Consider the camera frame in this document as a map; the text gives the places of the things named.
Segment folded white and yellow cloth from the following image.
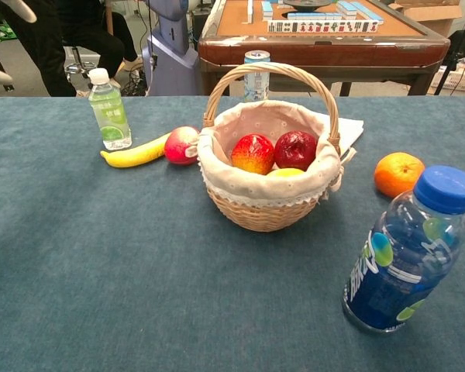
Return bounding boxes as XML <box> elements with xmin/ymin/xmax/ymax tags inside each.
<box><xmin>324</xmin><ymin>112</ymin><xmax>365</xmax><ymax>157</ymax></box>

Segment light blue drink can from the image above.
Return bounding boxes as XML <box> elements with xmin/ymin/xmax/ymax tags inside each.
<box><xmin>243</xmin><ymin>50</ymin><xmax>271</xmax><ymax>104</ymax></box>

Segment red and yellow apple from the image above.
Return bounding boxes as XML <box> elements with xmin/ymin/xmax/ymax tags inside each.
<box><xmin>231</xmin><ymin>133</ymin><xmax>276</xmax><ymax>176</ymax></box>

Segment wicker basket with cloth liner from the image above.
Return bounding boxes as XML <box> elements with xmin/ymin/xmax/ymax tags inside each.
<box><xmin>196</xmin><ymin>61</ymin><xmax>357</xmax><ymax>233</ymax></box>

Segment chrome stool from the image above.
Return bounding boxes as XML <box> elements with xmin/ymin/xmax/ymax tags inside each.
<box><xmin>63</xmin><ymin>45</ymin><xmax>98</xmax><ymax>85</ymax></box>

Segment mahjong tile row showing faces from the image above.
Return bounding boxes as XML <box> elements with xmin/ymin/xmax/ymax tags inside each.
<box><xmin>267</xmin><ymin>19</ymin><xmax>380</xmax><ymax>34</ymax></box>

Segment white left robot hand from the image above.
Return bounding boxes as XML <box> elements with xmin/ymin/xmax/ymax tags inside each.
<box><xmin>0</xmin><ymin>0</ymin><xmax>38</xmax><ymax>85</ymax></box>

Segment person in black clothes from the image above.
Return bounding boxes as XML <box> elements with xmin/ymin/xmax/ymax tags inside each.
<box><xmin>0</xmin><ymin>0</ymin><xmax>144</xmax><ymax>98</ymax></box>

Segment black cables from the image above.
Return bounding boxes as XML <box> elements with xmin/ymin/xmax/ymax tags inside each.
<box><xmin>119</xmin><ymin>67</ymin><xmax>150</xmax><ymax>97</ymax></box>

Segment cardboard box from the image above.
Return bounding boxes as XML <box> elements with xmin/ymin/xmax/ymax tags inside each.
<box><xmin>388</xmin><ymin>0</ymin><xmax>465</xmax><ymax>39</ymax></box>

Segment yellow fruit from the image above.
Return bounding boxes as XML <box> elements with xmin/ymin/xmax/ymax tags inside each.
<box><xmin>266</xmin><ymin>167</ymin><xmax>306</xmax><ymax>179</ymax></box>

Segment brown mahjong table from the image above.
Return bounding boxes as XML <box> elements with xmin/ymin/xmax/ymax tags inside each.
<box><xmin>197</xmin><ymin>0</ymin><xmax>451</xmax><ymax>97</ymax></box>

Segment green drink bottle white cap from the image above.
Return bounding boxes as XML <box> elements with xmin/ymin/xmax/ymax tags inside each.
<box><xmin>88</xmin><ymin>67</ymin><xmax>133</xmax><ymax>151</ymax></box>

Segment blue drink bottle blue cap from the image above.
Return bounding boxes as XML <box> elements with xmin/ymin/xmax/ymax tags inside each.
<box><xmin>341</xmin><ymin>165</ymin><xmax>465</xmax><ymax>334</ymax></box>

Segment purple robot base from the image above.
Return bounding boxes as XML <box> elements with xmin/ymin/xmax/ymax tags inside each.
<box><xmin>140</xmin><ymin>0</ymin><xmax>201</xmax><ymax>97</ymax></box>

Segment orange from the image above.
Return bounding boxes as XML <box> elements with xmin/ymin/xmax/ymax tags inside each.
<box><xmin>374</xmin><ymin>152</ymin><xmax>426</xmax><ymax>199</ymax></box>

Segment dark round dish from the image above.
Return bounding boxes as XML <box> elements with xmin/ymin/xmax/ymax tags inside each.
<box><xmin>282</xmin><ymin>0</ymin><xmax>332</xmax><ymax>11</ymax></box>

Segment green object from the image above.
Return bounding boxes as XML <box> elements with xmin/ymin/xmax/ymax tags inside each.
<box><xmin>0</xmin><ymin>6</ymin><xmax>19</xmax><ymax>42</ymax></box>

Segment blue table cloth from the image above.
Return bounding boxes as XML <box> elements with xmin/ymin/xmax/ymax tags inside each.
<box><xmin>0</xmin><ymin>95</ymin><xmax>465</xmax><ymax>372</ymax></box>

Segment yellow banana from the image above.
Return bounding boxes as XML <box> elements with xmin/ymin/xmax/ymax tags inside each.
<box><xmin>99</xmin><ymin>131</ymin><xmax>174</xmax><ymax>169</ymax></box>

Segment black tripod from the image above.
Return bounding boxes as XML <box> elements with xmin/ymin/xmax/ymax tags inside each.
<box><xmin>433</xmin><ymin>0</ymin><xmax>465</xmax><ymax>96</ymax></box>

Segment pink red apple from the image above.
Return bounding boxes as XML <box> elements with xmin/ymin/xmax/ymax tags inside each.
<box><xmin>164</xmin><ymin>126</ymin><xmax>201</xmax><ymax>167</ymax></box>

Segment dark red apple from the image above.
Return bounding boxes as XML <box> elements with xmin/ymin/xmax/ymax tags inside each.
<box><xmin>274</xmin><ymin>130</ymin><xmax>318</xmax><ymax>172</ymax></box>

